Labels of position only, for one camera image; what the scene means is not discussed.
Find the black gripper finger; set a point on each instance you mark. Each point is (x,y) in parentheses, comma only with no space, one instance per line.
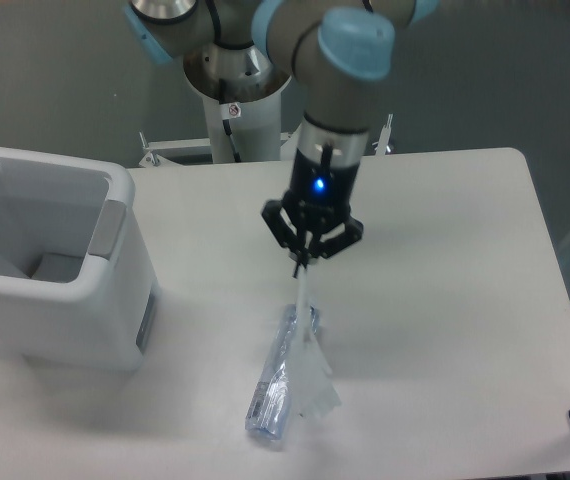
(324,249)
(285,236)

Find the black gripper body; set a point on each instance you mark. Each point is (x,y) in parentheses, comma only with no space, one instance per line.
(318,197)

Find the crushed clear plastic bottle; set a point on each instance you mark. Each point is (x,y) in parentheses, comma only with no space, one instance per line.
(269,410)

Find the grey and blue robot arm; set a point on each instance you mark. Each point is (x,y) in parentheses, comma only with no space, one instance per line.
(341,52)

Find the white trash can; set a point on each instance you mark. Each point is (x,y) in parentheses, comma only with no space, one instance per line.
(77,284)

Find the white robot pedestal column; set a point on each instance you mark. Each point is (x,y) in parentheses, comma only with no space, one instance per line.
(240,89)

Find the white pedestal base frame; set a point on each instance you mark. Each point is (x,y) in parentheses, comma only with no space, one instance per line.
(239,147)

